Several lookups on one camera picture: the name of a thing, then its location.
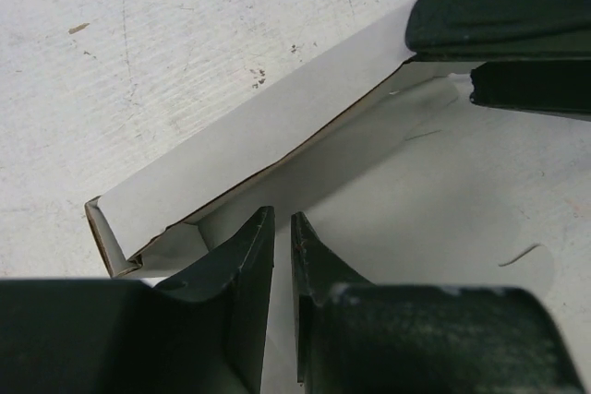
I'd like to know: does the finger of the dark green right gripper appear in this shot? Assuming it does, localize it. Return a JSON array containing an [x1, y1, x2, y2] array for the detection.
[[470, 61, 590, 115], [405, 0, 590, 61]]

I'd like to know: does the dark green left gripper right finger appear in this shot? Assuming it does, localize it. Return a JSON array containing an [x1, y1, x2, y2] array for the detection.
[[291, 212, 585, 393]]

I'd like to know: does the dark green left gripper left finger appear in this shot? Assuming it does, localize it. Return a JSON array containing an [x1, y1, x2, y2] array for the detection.
[[1, 207, 275, 393]]

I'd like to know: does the white paper box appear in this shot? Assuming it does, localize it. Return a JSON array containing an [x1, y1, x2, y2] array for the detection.
[[85, 2, 590, 393]]

